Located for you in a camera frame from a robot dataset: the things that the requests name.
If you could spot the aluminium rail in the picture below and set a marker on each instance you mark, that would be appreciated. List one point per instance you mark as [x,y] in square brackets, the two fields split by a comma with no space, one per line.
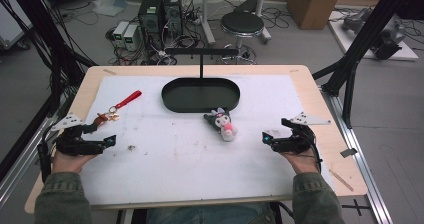
[20,170]
[363,170]

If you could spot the black round stool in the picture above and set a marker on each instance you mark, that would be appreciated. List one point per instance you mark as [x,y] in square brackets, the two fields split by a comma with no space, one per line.
[242,23]

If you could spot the white table mat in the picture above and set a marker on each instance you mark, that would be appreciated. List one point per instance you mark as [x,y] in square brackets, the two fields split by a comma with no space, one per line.
[200,164]

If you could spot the grey robot device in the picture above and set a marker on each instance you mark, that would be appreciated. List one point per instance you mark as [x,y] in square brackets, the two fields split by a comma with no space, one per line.
[386,37]

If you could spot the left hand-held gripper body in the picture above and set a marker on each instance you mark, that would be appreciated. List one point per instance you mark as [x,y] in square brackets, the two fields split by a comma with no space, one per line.
[78,146]

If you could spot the white floor board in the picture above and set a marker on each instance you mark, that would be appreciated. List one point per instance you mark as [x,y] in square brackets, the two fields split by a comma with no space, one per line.
[343,40]

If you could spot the black metal frame post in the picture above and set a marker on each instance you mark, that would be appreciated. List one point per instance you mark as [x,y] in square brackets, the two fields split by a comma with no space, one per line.
[363,37]
[43,27]

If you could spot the person's left hand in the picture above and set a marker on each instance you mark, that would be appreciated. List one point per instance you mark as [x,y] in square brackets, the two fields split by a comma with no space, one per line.
[68,164]

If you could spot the beige tape strip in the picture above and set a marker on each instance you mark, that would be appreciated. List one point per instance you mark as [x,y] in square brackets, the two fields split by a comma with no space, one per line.
[109,72]

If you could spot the grey desk leg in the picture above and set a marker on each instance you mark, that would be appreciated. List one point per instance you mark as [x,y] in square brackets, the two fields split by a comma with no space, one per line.
[206,14]
[263,14]

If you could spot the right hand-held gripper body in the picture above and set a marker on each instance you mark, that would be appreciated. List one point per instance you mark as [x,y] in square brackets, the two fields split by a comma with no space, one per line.
[298,142]

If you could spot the brown cardboard box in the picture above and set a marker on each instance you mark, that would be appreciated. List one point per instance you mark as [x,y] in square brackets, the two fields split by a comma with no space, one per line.
[313,5]

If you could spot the clear plastic bag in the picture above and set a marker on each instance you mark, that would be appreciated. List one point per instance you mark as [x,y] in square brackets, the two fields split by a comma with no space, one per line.
[108,4]

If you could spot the person's right hand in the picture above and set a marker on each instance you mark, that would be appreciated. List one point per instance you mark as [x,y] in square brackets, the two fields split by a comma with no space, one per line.
[304,164]

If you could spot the black hanger stand oval tray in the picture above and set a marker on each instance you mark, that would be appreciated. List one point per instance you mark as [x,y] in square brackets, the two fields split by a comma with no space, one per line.
[200,95]

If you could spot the white power supply box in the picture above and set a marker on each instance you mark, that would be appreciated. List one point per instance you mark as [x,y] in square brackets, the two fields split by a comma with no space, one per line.
[120,34]
[131,37]

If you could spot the person's legs in jeans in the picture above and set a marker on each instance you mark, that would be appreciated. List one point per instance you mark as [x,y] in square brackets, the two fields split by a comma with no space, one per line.
[210,214]

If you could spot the black computer tower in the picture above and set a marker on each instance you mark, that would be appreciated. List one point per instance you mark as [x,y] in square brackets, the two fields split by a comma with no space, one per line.
[150,17]
[172,12]

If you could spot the grey tape piece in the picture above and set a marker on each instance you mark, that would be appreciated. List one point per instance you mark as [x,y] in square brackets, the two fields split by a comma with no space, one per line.
[348,152]

